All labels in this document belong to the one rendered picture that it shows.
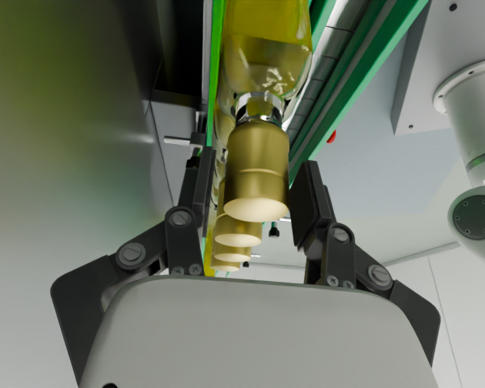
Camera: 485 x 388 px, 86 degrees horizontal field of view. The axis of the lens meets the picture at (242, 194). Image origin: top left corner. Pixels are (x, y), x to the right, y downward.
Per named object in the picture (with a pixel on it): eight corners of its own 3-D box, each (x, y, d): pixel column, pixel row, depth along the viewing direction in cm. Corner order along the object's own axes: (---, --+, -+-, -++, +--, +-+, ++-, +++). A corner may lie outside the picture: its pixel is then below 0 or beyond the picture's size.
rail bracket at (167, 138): (172, 94, 44) (155, 160, 38) (212, 100, 44) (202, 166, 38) (174, 111, 47) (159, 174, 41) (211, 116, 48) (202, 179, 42)
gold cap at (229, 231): (219, 172, 18) (213, 231, 17) (269, 178, 19) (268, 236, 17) (217, 193, 22) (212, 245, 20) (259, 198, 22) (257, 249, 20)
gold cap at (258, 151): (231, 116, 13) (224, 192, 11) (298, 126, 14) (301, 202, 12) (225, 155, 16) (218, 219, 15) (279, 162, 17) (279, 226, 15)
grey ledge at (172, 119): (159, 63, 49) (147, 108, 44) (206, 71, 50) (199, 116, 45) (184, 224, 134) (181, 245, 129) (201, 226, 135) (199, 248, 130)
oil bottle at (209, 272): (206, 240, 123) (199, 304, 111) (218, 241, 124) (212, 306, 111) (205, 243, 128) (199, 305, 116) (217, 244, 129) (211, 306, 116)
